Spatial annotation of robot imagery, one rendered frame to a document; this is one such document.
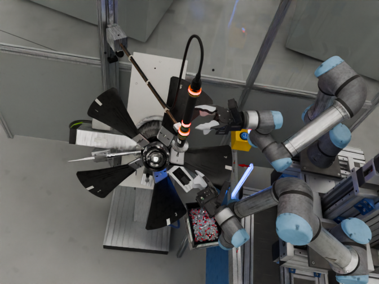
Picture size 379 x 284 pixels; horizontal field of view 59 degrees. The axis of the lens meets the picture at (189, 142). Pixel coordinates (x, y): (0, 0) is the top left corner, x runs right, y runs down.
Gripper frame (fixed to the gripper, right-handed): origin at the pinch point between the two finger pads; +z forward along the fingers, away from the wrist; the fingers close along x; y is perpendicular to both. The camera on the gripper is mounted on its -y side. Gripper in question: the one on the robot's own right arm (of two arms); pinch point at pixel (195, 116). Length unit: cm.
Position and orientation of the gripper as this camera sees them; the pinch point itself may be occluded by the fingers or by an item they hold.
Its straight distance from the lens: 127.4
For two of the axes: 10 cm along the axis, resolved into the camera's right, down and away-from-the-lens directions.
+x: -1.2, -8.4, 5.4
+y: -1.6, 5.5, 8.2
